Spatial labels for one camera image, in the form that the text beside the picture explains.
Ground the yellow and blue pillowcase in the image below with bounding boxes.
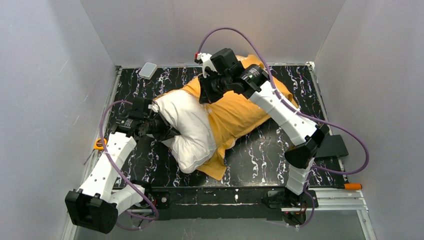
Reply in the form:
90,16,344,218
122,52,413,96
155,54,300,182

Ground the white pillow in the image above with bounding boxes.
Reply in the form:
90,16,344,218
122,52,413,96
155,89,217,174

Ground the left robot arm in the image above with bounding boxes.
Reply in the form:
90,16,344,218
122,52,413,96
65,97,179,234

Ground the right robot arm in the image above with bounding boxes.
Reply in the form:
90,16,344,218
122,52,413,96
194,48,329,196

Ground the small white box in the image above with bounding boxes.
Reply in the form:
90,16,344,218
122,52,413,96
138,62,158,80

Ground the yellow tape measure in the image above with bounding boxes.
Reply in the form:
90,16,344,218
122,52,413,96
93,138,107,151

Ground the black plate on table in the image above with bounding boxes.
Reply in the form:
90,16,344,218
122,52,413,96
315,134,349,159

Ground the aluminium frame rail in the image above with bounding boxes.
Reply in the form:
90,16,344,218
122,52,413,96
61,66,123,240

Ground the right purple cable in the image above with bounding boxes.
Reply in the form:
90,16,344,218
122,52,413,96
195,27,371,229

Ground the purple cable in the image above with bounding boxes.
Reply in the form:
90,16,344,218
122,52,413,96
98,99,160,231
195,27,371,229

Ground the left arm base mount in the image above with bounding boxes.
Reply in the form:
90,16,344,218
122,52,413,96
131,180,171,210

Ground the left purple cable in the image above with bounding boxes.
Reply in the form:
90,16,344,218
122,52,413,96
98,99,160,231

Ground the orange handled tool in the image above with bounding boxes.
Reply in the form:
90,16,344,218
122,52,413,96
316,183,362,191

